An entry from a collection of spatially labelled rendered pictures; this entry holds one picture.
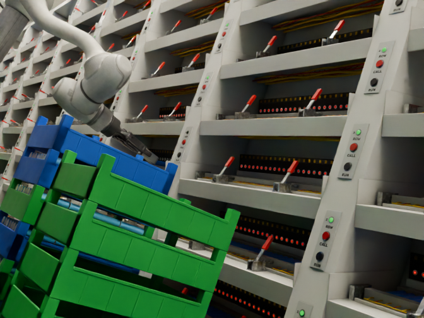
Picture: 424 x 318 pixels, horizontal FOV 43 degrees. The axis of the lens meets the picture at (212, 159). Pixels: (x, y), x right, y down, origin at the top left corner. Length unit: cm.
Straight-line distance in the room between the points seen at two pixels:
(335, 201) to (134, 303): 45
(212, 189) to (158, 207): 56
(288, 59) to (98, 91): 64
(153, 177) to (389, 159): 53
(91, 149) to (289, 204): 46
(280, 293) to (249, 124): 50
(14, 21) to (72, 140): 109
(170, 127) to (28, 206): 80
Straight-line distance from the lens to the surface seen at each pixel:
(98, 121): 187
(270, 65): 152
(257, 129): 143
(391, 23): 126
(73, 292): 90
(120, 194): 90
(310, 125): 128
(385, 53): 122
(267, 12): 169
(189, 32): 206
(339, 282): 109
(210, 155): 170
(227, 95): 173
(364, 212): 108
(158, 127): 191
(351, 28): 168
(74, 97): 183
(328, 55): 136
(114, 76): 174
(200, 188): 153
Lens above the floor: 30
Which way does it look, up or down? 10 degrees up
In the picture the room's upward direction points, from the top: 20 degrees clockwise
